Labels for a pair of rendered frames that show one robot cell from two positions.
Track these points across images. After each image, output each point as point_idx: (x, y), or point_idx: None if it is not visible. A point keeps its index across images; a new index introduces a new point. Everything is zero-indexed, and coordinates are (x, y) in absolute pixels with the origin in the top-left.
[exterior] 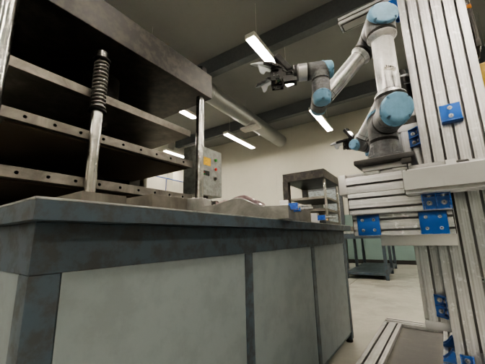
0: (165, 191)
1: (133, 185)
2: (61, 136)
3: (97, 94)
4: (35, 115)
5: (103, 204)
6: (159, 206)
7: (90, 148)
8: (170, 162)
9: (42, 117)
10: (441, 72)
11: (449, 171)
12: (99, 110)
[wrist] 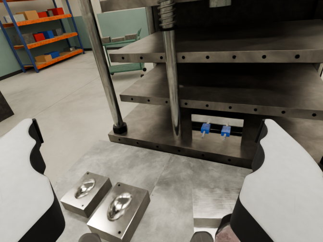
0: (275, 108)
1: (223, 103)
2: (152, 62)
3: (159, 8)
4: (127, 54)
5: None
6: (96, 233)
7: (167, 76)
8: (296, 62)
9: (131, 54)
10: None
11: None
12: (165, 31)
